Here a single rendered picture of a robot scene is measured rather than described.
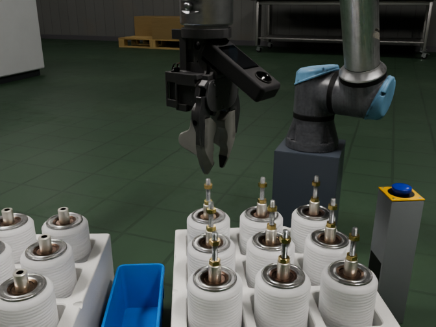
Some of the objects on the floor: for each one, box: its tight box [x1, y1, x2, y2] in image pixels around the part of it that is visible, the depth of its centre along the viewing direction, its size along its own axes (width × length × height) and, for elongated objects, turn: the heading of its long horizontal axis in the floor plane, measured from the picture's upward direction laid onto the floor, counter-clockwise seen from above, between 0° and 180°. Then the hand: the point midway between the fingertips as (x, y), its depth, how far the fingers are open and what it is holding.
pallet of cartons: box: [118, 16, 184, 50], centre depth 713 cm, size 125×86×45 cm
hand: (218, 163), depth 69 cm, fingers open, 3 cm apart
